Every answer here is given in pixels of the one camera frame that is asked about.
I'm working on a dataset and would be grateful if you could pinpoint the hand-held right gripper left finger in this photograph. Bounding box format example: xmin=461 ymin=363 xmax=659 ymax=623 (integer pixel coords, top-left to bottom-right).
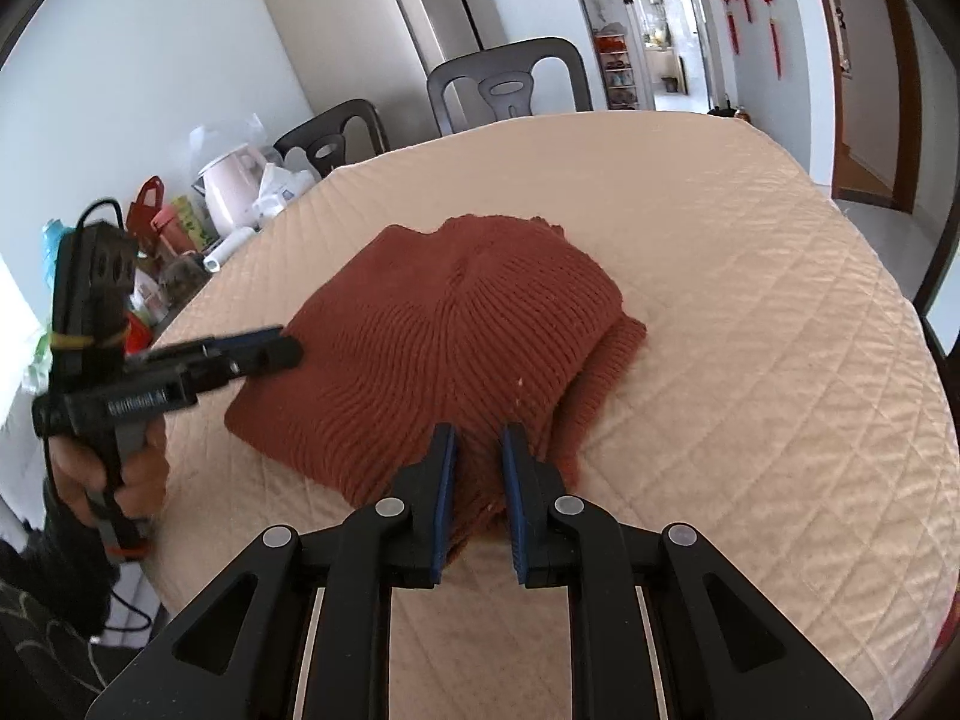
xmin=85 ymin=422 xmax=460 ymax=720

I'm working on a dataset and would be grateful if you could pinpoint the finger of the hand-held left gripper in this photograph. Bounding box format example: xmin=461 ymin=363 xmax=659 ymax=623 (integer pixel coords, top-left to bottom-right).
xmin=148 ymin=325 xmax=288 ymax=366
xmin=190 ymin=337 xmax=305 ymax=394

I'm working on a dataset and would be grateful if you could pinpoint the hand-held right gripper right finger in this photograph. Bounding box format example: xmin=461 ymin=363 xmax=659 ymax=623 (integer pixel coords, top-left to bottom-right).
xmin=500 ymin=422 xmax=877 ymax=720

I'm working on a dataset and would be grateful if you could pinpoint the brown knit sweater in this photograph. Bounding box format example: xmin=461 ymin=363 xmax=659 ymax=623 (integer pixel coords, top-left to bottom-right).
xmin=225 ymin=214 xmax=647 ymax=571

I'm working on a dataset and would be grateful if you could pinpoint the person's left forearm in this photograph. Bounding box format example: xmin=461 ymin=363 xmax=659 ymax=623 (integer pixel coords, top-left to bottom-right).
xmin=0 ymin=476 xmax=125 ymax=638

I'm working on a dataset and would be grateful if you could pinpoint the person's left hand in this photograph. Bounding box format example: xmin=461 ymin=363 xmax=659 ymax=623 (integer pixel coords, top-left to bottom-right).
xmin=49 ymin=414 xmax=170 ymax=541

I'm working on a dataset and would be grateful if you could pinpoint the blue plastic bag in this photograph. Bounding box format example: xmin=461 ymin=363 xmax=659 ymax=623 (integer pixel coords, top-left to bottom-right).
xmin=40 ymin=218 xmax=77 ymax=265

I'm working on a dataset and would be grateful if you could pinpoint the white roll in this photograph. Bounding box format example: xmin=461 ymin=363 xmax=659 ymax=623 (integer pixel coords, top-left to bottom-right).
xmin=204 ymin=229 xmax=257 ymax=275

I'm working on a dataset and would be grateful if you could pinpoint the red bag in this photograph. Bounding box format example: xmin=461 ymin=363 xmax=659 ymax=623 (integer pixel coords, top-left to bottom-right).
xmin=125 ymin=175 xmax=168 ymax=242

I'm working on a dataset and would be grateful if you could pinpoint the pink electric kettle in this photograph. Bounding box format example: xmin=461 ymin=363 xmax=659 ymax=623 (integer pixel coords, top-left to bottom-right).
xmin=196 ymin=148 xmax=269 ymax=241

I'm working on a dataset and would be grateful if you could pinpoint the white plastic bag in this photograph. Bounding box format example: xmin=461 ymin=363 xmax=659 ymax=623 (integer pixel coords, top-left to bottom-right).
xmin=255 ymin=146 xmax=323 ymax=222

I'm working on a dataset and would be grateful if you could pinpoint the grey plastic chair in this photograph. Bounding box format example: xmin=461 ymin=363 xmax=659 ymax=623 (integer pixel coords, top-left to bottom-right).
xmin=273 ymin=99 xmax=392 ymax=181
xmin=426 ymin=37 xmax=593 ymax=140

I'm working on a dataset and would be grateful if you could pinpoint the beige quilted table cover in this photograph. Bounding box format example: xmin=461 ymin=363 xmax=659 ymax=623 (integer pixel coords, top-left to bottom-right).
xmin=146 ymin=111 xmax=947 ymax=720

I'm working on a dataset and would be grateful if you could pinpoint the beige refrigerator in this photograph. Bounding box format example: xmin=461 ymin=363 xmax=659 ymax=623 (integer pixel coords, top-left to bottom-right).
xmin=256 ymin=0 xmax=505 ymax=125

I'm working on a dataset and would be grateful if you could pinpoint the shoe rack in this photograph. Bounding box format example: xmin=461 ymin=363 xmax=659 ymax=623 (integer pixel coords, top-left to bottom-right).
xmin=592 ymin=28 xmax=640 ymax=110

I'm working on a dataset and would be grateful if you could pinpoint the dark wooden chair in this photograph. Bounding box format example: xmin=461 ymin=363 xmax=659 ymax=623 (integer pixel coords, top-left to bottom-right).
xmin=911 ymin=187 xmax=960 ymax=362

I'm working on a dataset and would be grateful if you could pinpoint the brown wooden door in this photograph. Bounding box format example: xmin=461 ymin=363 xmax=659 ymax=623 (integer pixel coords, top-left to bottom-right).
xmin=823 ymin=0 xmax=925 ymax=215

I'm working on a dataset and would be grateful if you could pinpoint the black cable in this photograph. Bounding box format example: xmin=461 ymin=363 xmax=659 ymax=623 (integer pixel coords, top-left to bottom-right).
xmin=75 ymin=197 xmax=127 ymax=235

